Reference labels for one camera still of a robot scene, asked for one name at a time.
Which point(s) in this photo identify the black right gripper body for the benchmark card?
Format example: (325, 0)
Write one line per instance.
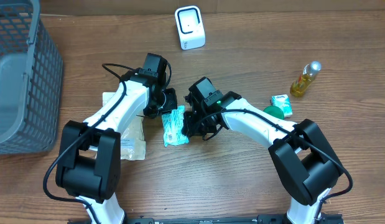
(199, 123)

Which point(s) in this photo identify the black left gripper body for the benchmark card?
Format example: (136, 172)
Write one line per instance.
(166, 100)

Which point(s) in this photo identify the teal tissue pack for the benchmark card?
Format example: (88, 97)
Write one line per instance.
(173, 124)

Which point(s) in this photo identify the white orange snack packet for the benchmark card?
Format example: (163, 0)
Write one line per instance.
(133, 146)

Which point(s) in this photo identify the green lid white jar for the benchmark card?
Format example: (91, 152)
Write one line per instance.
(274, 111)

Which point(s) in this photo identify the small teal packet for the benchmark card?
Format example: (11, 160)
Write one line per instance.
(282, 102)

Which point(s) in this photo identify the yellow oil bottle silver cap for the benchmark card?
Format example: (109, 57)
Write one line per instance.
(300, 85)

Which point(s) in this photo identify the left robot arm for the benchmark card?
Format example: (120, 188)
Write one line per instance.
(88, 166)

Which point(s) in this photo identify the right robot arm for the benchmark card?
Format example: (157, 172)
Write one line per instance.
(304, 160)

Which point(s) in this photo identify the white barcode scanner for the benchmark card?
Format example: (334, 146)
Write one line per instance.
(190, 27)

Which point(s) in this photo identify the dark grey plastic mesh basket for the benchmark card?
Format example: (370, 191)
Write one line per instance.
(31, 80)

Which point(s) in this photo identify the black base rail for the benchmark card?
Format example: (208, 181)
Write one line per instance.
(211, 221)

